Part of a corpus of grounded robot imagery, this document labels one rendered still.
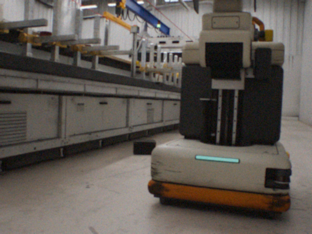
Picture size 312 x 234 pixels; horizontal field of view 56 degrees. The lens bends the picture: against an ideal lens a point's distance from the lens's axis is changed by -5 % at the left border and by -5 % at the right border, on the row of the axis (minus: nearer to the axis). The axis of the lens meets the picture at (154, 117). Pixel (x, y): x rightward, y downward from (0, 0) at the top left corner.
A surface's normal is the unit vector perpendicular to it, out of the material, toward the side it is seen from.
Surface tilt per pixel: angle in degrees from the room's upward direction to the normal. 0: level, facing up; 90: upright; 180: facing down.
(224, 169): 90
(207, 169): 90
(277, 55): 90
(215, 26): 98
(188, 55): 90
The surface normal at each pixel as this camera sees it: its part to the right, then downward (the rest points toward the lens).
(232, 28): -0.35, 0.18
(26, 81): 0.94, 0.06
